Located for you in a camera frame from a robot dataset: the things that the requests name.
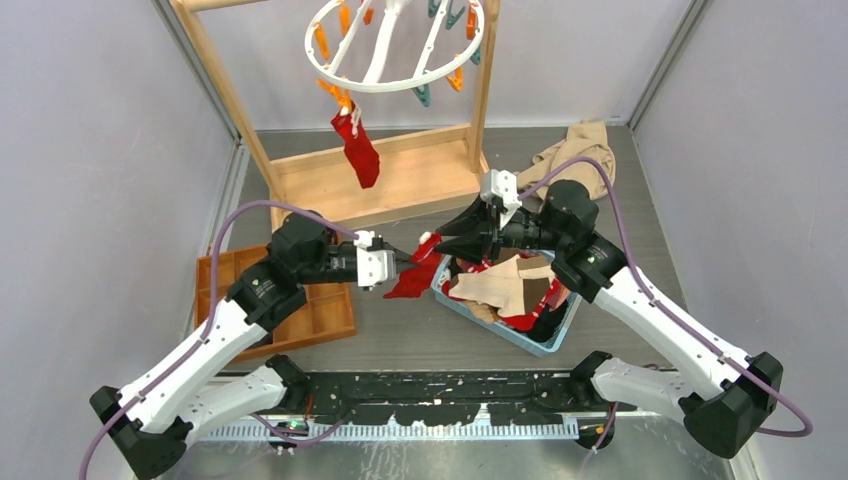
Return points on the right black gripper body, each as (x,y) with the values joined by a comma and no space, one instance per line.
(503,236)

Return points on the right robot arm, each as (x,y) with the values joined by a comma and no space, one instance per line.
(716,391)

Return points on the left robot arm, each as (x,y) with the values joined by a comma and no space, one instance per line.
(153,420)

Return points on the wooden hanger stand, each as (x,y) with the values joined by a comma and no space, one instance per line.
(420,173)

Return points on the white round clip hanger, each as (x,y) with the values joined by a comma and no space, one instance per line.
(335,28)

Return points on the beige sock in basket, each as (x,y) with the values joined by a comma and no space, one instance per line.
(514,287)

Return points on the wooden compartment tray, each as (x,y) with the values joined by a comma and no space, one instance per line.
(327,315)

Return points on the blue plastic basket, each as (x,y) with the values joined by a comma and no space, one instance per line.
(540,334)

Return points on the teal clothes peg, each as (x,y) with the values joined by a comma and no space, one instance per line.
(423,95)

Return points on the orange clothes peg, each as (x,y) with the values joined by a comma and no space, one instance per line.
(456,79)
(341,95)

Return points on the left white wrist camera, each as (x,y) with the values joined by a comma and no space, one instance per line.
(368,245)

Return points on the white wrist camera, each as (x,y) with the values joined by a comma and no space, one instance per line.
(368,245)
(499,191)

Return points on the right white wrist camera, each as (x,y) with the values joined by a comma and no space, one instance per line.
(499,191)

